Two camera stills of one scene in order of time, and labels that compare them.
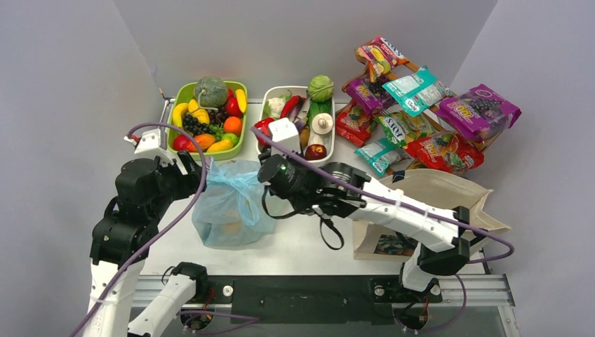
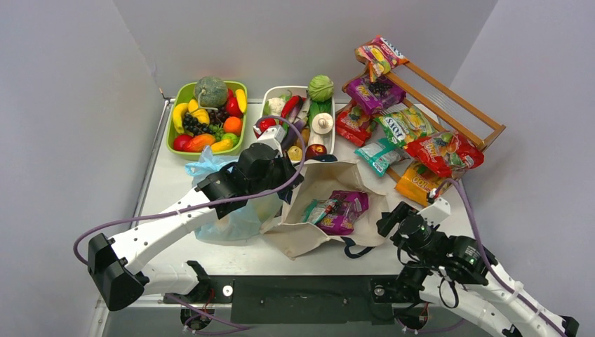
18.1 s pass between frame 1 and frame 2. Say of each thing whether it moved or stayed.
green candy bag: stayed
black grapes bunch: stayed
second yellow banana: stayed
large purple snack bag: moved
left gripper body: moved
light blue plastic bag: moved
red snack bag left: stayed
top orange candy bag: stayed
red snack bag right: stayed
